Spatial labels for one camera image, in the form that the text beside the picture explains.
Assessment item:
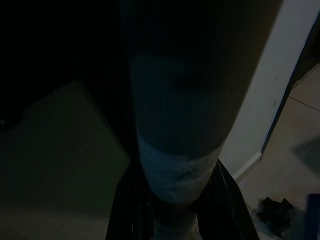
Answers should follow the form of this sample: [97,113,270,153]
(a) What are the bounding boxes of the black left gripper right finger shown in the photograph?
[197,158,260,240]

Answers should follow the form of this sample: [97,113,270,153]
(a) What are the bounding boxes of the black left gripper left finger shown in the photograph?
[105,159,156,240]

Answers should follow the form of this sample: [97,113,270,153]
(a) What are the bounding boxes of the black cloth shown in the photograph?
[256,196,295,237]

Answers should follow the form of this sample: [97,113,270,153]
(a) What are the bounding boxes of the blue long-handled dustpan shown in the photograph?
[306,193,320,240]

